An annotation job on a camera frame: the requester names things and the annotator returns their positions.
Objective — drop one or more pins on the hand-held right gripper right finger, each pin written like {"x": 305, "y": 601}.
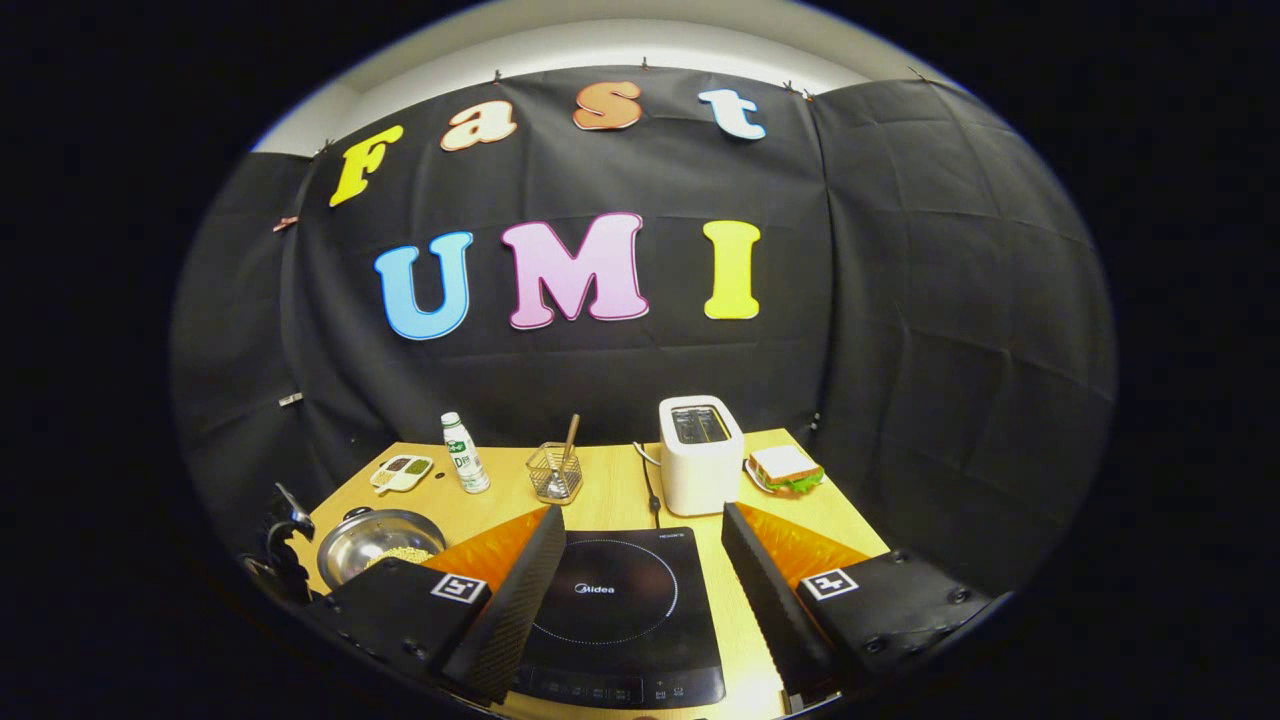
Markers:
{"x": 770, "y": 600}

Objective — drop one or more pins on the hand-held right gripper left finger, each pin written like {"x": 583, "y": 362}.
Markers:
{"x": 515, "y": 610}

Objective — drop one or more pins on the stainless steel pot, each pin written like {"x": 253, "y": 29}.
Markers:
{"x": 380, "y": 535}

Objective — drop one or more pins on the black induction cooktop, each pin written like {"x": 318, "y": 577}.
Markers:
{"x": 620, "y": 610}

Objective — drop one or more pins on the pile of soybeans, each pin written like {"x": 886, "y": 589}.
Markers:
{"x": 400, "y": 555}

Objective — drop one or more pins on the sandwich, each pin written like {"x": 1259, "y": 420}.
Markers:
{"x": 785, "y": 467}

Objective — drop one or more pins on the white toaster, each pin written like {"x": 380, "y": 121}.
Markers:
{"x": 700, "y": 480}

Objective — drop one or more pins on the white divided bean dish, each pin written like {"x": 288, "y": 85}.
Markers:
{"x": 400, "y": 472}

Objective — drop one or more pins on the white drink bottle green label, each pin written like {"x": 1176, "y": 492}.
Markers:
{"x": 466, "y": 460}

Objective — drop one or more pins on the black backdrop cloth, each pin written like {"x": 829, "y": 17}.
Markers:
{"x": 900, "y": 300}

